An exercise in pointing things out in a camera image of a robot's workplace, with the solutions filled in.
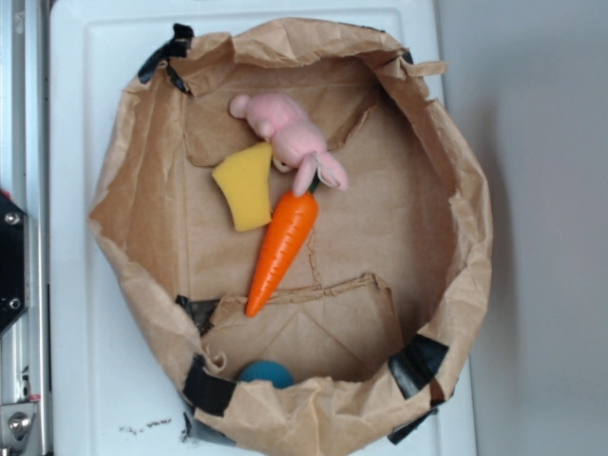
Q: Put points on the orange toy carrot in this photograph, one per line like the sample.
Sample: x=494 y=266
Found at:
x=292 y=222

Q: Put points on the yellow sponge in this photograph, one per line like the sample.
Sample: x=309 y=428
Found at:
x=243 y=178

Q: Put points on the pink plush bunny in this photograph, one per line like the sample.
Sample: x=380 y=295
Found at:
x=297 y=143

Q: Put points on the brown paper bag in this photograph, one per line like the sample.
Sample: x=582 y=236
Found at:
x=372 y=325

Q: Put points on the blue knitted ball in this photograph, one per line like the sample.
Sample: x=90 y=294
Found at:
x=266 y=370

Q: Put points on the black metal bracket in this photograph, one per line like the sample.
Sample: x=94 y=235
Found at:
x=13 y=256

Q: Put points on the aluminium frame rail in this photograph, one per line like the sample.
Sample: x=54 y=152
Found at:
x=26 y=409

